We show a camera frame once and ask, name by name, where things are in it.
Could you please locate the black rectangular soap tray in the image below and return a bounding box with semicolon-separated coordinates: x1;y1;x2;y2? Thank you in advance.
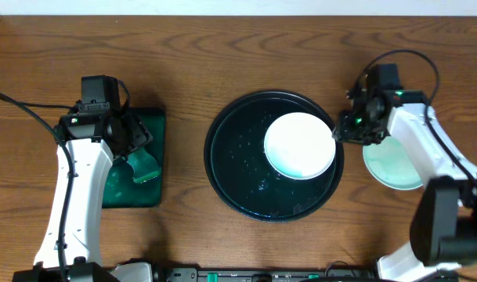
102;107;166;208

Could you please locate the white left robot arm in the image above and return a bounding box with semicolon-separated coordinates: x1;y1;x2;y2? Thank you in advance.
13;103;154;281

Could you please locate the green wavy sponge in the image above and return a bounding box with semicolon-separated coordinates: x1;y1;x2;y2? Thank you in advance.
127;147;161;184

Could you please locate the mint green plate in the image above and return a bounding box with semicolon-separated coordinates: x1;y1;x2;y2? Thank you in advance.
363;136;422;190

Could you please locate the black round tray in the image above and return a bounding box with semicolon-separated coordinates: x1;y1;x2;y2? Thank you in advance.
204;89;344;222

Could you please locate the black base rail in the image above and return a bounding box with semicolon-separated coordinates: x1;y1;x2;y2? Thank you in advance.
164;267;377;282

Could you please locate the white plate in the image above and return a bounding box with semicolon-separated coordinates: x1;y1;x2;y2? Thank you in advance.
263;112;336;180

